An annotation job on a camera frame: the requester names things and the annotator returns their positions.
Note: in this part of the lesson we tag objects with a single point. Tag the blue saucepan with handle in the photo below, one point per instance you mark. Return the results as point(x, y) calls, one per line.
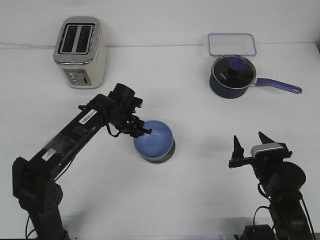
point(229, 93)

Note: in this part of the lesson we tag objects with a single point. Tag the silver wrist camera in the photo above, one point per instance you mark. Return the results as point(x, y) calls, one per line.
point(263, 148)

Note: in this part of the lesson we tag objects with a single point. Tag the glass pot lid blue knob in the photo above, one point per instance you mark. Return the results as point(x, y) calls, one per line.
point(233, 71)

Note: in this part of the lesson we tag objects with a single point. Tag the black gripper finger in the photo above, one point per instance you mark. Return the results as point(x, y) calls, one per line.
point(238, 151)
point(146, 131)
point(264, 139)

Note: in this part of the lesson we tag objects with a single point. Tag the blue bowl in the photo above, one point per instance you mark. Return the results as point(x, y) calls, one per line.
point(156, 144)

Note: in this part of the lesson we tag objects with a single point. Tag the cream and steel toaster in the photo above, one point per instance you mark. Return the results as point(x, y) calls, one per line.
point(81, 53)

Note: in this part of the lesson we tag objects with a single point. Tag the green bowl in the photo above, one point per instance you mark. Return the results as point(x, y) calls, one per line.
point(163, 158)

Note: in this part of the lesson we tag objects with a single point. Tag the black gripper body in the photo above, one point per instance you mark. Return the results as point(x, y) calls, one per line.
point(264, 164)
point(132, 126)

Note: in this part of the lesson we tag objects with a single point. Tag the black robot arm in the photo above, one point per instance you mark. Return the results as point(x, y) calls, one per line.
point(279, 181)
point(34, 181)

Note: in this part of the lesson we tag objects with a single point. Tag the clear container blue rim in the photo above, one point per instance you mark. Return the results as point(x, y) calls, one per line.
point(220, 44)

